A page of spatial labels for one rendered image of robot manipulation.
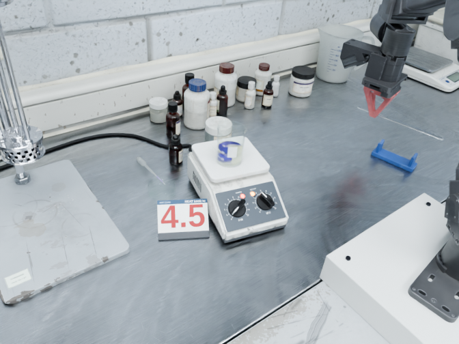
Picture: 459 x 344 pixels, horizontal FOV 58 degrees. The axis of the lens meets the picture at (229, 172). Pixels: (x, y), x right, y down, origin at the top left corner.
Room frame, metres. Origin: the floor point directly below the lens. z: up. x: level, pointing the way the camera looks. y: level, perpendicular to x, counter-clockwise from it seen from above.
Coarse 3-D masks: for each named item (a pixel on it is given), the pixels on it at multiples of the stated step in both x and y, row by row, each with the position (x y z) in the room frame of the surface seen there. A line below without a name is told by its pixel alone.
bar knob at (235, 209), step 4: (236, 200) 0.55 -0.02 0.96; (240, 200) 0.54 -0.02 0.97; (244, 200) 0.54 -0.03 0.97; (232, 204) 0.54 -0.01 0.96; (236, 204) 0.55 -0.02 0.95; (240, 204) 0.54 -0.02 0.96; (244, 204) 0.55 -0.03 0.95; (228, 208) 0.54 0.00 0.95; (232, 208) 0.54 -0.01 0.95; (236, 208) 0.53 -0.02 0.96; (240, 208) 0.54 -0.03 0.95; (244, 208) 0.54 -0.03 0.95; (232, 212) 0.52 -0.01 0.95; (236, 212) 0.52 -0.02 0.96; (240, 212) 0.53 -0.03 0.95; (244, 212) 0.54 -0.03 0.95; (236, 216) 0.53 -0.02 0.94; (240, 216) 0.53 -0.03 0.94
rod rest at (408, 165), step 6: (378, 144) 0.83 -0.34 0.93; (378, 150) 0.83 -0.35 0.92; (384, 150) 0.84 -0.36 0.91; (378, 156) 0.82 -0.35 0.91; (384, 156) 0.81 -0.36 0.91; (390, 156) 0.81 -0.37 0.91; (396, 156) 0.82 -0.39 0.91; (414, 156) 0.79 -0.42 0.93; (390, 162) 0.80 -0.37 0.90; (396, 162) 0.79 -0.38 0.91; (402, 162) 0.79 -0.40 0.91; (408, 162) 0.79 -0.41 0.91; (414, 162) 0.80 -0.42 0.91; (402, 168) 0.78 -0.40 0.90; (408, 168) 0.77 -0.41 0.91; (414, 168) 0.78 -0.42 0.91
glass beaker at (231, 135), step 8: (224, 120) 0.66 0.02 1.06; (224, 128) 0.65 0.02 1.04; (232, 128) 0.65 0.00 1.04; (240, 128) 0.65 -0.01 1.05; (224, 136) 0.61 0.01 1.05; (232, 136) 0.61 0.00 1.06; (240, 136) 0.61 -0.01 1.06; (224, 144) 0.61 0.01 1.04; (232, 144) 0.61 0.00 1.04; (240, 144) 0.61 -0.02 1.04; (224, 152) 0.61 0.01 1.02; (232, 152) 0.61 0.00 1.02; (240, 152) 0.62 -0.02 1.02; (216, 160) 0.62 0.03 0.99; (224, 160) 0.61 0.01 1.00; (232, 160) 0.61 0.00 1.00; (240, 160) 0.62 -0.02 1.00
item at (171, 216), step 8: (160, 208) 0.54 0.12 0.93; (168, 208) 0.54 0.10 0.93; (176, 208) 0.55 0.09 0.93; (184, 208) 0.55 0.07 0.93; (192, 208) 0.55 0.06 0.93; (200, 208) 0.55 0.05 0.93; (160, 216) 0.53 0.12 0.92; (168, 216) 0.53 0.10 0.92; (176, 216) 0.53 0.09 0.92; (184, 216) 0.54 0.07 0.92; (192, 216) 0.54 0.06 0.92; (200, 216) 0.54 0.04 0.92; (160, 224) 0.52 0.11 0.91; (168, 224) 0.52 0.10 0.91; (176, 224) 0.52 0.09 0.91; (184, 224) 0.53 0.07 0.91; (192, 224) 0.53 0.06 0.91; (200, 224) 0.53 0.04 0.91
